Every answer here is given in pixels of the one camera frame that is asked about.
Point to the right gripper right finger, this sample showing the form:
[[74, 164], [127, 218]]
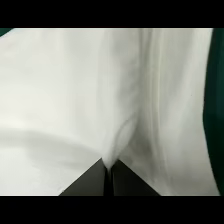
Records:
[[130, 181]]

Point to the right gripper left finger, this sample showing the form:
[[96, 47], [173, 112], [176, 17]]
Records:
[[90, 181]]

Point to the white T-shirt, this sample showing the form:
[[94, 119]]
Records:
[[83, 100]]

